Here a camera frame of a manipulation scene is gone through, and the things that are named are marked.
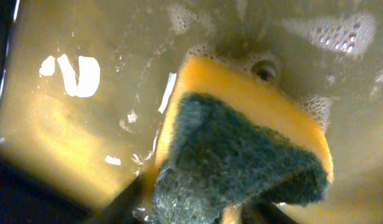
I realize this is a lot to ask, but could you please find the yellow green sponge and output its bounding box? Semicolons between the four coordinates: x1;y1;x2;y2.
145;56;334;223

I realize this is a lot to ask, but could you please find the black tray with soapy water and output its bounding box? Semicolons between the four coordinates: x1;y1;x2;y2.
0;0;383;223

